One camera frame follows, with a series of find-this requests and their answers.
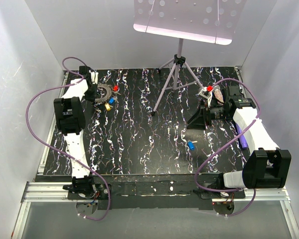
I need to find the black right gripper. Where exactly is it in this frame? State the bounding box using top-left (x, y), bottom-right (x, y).
top-left (186, 99), bottom-right (231, 131)

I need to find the round metal keyring disc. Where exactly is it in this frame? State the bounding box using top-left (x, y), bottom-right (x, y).
top-left (94, 83), bottom-right (113, 104)

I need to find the blue tagged key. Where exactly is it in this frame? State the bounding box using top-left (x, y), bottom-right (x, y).
top-left (187, 141), bottom-right (197, 150)

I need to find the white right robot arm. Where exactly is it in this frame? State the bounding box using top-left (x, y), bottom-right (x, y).
top-left (187, 86), bottom-right (292, 198)

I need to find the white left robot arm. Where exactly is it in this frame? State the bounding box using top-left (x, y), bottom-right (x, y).
top-left (53, 65), bottom-right (98, 199)

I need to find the yellow key tag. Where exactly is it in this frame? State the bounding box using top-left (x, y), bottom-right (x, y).
top-left (104, 103), bottom-right (112, 111)

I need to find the blue key tag on disc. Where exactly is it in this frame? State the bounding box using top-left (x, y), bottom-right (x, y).
top-left (108, 97), bottom-right (118, 105)

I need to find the red key tag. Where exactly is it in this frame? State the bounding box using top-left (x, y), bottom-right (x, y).
top-left (113, 85), bottom-right (121, 95)

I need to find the glitter toy microphone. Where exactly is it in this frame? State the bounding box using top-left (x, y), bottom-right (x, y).
top-left (212, 85), bottom-right (224, 105)

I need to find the purple toy microphone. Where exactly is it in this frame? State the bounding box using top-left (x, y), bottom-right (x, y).
top-left (236, 123), bottom-right (248, 149)

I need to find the black front mounting bar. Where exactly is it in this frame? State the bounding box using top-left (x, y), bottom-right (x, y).
top-left (64, 173), bottom-right (247, 211)

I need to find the lilac music stand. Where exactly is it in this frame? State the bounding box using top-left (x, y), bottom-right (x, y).
top-left (133, 0), bottom-right (247, 117)

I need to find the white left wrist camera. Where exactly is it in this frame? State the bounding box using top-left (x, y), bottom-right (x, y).
top-left (90, 71), bottom-right (98, 85)

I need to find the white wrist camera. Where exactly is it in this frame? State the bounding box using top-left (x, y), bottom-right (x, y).
top-left (90, 71), bottom-right (98, 85)
top-left (198, 87), bottom-right (213, 107)

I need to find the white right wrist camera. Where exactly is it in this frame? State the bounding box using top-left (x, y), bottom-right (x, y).
top-left (198, 87), bottom-right (213, 107)

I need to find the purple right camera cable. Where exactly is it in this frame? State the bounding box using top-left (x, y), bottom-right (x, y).
top-left (193, 78), bottom-right (262, 217)

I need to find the aluminium frame rail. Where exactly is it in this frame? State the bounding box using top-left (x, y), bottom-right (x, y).
top-left (11, 182), bottom-right (299, 239)

